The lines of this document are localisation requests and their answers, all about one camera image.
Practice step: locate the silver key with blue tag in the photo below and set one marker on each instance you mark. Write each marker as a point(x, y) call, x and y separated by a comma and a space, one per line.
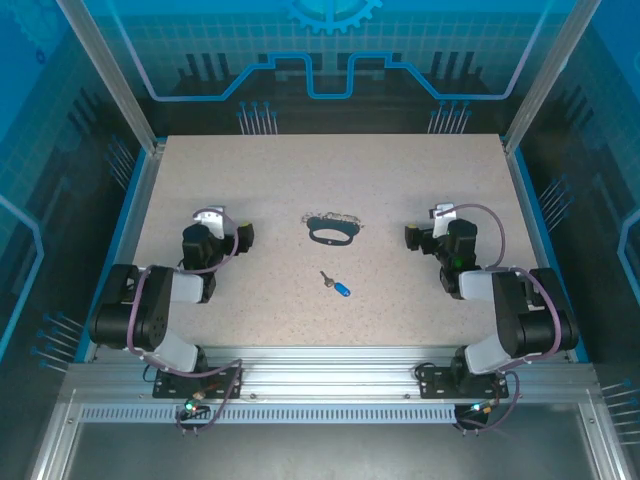
point(342, 290)

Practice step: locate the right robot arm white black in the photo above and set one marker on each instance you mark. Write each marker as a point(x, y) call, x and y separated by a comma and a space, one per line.
point(510, 320)

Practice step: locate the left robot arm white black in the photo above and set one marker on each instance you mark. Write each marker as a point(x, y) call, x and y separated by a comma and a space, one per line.
point(150, 310)

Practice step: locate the small connector board green light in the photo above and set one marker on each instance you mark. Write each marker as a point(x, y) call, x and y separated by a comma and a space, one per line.
point(192, 406)
point(480, 407)

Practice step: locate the grey metal front panel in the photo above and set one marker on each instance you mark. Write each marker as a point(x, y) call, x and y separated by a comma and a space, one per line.
point(325, 450)

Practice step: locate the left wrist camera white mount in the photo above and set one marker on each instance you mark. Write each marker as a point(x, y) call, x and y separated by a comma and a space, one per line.
point(211, 219)

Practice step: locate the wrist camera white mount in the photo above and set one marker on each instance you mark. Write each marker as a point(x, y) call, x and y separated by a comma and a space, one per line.
point(444, 217)
point(211, 219)

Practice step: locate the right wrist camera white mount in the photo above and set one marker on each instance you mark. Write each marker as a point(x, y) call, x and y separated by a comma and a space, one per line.
point(444, 217)

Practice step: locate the aluminium side rail blue edge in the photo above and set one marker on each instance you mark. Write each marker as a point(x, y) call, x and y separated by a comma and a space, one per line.
point(529, 210)
point(136, 210)

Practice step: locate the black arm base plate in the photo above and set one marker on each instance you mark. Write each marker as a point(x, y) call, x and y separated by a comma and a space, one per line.
point(167, 387)
point(435, 385)

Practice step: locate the aluminium mounting rail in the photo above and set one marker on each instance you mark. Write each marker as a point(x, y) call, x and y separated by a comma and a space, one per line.
point(325, 372)

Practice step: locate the aluminium frame post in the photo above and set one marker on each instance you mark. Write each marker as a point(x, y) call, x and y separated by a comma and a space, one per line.
point(546, 75)
point(116, 75)

